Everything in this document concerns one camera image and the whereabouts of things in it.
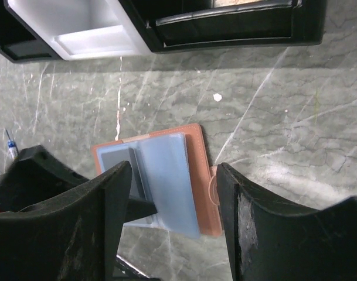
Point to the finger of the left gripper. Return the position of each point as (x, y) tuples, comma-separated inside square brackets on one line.
[(39, 189)]

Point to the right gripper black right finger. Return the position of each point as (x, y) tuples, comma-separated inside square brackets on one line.
[(269, 237)]

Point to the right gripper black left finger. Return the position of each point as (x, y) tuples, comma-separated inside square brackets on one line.
[(53, 251)]

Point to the orange leather card holder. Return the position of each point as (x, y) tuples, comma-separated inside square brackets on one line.
[(170, 169)]

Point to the grey card in holder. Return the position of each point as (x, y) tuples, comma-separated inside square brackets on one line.
[(139, 210)]

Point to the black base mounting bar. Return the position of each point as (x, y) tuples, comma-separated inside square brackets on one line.
[(124, 270)]

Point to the black white three-compartment tray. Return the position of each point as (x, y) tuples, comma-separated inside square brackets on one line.
[(33, 31)]

